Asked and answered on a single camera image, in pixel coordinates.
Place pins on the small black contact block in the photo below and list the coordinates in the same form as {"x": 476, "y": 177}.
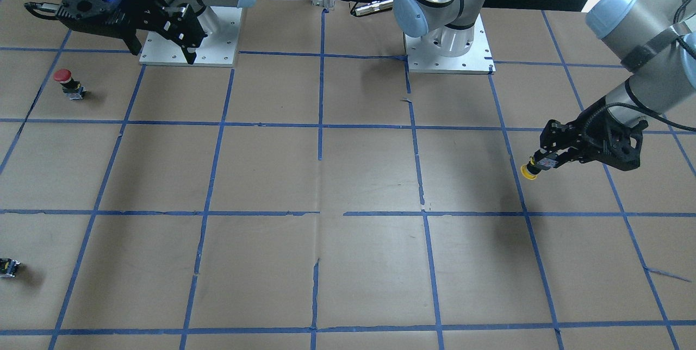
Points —
{"x": 9, "y": 267}

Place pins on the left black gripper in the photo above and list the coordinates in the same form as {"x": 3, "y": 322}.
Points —
{"x": 597, "y": 142}

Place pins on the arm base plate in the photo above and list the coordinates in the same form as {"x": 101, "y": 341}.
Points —
{"x": 447, "y": 50}
{"x": 217, "y": 48}

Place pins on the red push button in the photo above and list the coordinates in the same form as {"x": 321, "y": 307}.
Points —
{"x": 72, "y": 89}

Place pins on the yellow push button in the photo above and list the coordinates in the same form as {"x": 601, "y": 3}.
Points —
{"x": 531, "y": 170}

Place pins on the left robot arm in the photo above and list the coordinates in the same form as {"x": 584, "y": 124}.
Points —
{"x": 654, "y": 40}

